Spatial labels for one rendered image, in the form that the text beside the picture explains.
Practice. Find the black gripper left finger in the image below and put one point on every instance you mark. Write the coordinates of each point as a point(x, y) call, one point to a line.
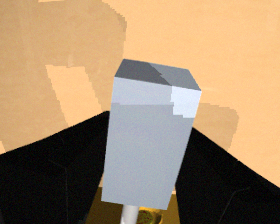
point(54, 180)

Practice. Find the red cylinder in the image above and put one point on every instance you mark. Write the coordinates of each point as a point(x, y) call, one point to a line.
point(144, 217)

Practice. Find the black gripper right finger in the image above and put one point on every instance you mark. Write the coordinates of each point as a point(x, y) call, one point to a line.
point(213, 187)

